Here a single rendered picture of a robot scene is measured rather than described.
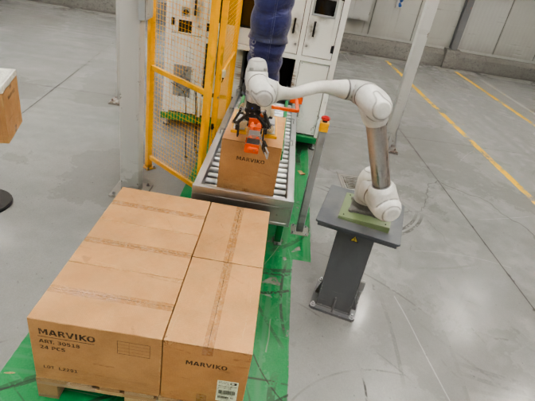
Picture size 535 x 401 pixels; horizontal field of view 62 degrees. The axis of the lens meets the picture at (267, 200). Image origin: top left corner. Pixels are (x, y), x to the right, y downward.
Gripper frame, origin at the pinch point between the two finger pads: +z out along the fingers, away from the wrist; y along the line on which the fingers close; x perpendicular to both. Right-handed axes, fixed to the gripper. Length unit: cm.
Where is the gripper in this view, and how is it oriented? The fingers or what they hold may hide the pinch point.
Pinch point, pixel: (250, 135)
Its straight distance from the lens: 235.2
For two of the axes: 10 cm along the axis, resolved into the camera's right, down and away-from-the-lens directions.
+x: -1.3, 6.0, -7.9
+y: -9.9, -1.6, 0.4
